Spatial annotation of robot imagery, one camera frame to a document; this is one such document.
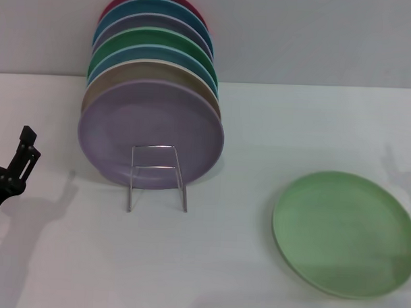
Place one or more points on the light green plate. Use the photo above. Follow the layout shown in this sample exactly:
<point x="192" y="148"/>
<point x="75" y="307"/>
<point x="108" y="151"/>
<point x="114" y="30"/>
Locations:
<point x="341" y="233"/>

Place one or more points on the lilac plate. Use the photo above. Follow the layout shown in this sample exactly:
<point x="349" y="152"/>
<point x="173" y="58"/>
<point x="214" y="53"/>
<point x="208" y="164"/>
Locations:
<point x="125" y="124"/>

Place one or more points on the beige plate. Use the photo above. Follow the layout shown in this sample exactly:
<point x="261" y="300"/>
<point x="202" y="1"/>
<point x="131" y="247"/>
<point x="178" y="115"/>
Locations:
<point x="144" y="70"/>

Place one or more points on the light blue plate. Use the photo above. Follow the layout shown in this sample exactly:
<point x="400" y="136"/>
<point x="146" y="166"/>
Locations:
<point x="145" y="54"/>

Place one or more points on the dark green plate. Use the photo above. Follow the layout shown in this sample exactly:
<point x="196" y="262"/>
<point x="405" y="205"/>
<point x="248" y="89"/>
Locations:
<point x="145" y="37"/>

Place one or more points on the grey purple plate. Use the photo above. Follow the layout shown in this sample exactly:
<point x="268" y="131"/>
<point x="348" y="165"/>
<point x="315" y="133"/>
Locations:
<point x="146" y="21"/>

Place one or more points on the teal blue plate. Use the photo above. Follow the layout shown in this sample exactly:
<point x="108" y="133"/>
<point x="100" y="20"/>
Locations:
<point x="146" y="6"/>

